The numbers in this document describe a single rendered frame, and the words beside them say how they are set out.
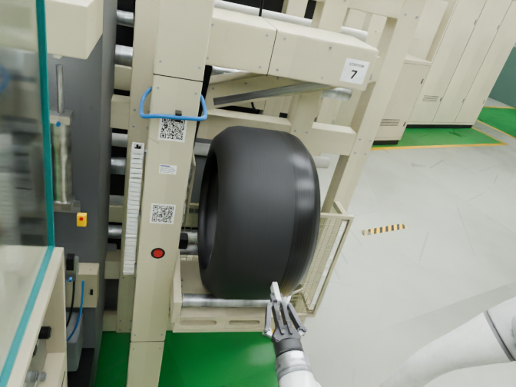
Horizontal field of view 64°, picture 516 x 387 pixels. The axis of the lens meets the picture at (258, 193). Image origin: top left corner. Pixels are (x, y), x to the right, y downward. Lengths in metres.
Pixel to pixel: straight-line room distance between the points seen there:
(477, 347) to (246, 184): 0.67
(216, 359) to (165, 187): 1.43
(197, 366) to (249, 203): 1.46
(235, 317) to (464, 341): 0.83
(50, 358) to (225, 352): 1.36
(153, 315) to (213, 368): 0.91
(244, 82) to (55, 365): 1.10
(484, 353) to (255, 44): 1.05
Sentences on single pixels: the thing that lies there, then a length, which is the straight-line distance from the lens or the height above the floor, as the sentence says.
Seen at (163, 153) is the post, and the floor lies 1.43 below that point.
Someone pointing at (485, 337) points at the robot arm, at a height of 1.45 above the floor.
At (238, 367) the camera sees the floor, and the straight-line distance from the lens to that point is 2.50.
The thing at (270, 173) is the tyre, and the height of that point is 1.44.
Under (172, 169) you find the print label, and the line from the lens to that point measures 1.24.
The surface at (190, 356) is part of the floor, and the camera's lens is 2.49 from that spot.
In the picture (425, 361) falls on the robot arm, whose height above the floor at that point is 1.33.
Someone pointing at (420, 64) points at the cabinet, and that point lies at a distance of 6.21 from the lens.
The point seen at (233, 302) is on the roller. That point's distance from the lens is 1.51.
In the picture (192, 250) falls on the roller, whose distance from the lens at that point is 1.69.
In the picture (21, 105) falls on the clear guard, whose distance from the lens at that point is 0.77.
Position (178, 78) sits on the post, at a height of 1.65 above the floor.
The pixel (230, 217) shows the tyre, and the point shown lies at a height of 1.33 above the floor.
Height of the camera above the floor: 1.97
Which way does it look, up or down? 29 degrees down
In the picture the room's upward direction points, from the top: 14 degrees clockwise
